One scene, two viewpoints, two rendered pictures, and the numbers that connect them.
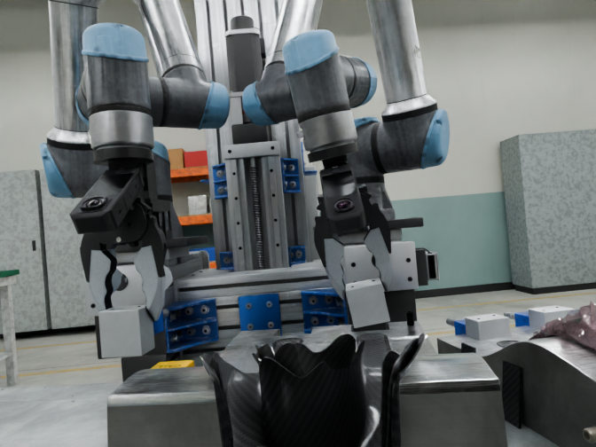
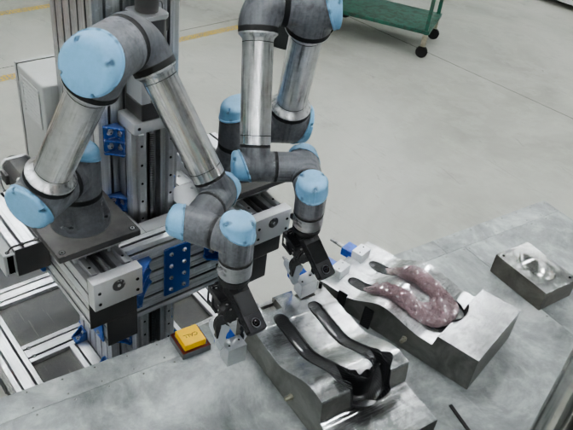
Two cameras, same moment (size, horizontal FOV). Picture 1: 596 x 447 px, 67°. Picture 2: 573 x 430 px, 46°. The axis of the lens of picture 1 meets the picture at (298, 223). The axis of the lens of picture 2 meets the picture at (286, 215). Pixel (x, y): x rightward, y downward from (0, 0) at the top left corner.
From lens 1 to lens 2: 1.45 m
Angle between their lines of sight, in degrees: 55
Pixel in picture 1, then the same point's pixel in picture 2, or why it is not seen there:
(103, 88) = (245, 259)
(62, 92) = (67, 161)
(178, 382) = (333, 389)
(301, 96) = (309, 214)
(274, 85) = (263, 170)
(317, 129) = (312, 227)
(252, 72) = not seen: hidden behind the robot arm
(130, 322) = (242, 350)
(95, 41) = (244, 238)
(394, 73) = (295, 96)
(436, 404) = (396, 371)
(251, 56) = not seen: hidden behind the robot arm
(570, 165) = not seen: outside the picture
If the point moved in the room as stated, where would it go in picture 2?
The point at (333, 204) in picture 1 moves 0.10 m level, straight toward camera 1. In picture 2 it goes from (320, 268) to (345, 293)
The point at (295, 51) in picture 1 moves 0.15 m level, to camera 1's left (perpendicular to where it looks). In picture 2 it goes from (314, 197) to (262, 217)
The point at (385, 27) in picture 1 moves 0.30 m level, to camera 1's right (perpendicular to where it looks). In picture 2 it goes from (300, 72) to (380, 53)
